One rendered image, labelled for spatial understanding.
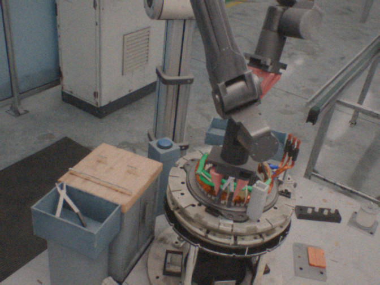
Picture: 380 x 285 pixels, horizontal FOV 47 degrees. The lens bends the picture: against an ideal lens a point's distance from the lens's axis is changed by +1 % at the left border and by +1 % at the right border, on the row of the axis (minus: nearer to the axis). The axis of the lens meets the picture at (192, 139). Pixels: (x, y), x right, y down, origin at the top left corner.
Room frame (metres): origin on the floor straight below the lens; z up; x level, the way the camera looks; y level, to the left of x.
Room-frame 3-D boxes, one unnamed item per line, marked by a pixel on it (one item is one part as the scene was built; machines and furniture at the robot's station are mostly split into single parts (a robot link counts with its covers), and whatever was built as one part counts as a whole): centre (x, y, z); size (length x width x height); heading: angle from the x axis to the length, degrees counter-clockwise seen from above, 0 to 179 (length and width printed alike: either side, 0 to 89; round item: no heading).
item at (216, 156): (0.73, -0.09, 1.28); 0.10 x 0.07 x 0.07; 80
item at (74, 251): (0.74, 0.24, 0.92); 0.17 x 0.11 x 0.28; 71
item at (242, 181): (0.73, -0.09, 1.21); 0.07 x 0.07 x 0.09; 80
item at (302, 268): (0.94, -0.40, 0.79); 0.12 x 0.09 x 0.02; 176
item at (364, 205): (1.15, -0.62, 0.82); 0.06 x 0.06 x 0.07
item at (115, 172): (0.88, 0.19, 1.05); 0.20 x 0.19 x 0.02; 161
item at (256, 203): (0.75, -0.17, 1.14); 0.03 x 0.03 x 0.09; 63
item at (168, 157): (1.09, 0.08, 0.91); 0.07 x 0.07 x 0.25; 41
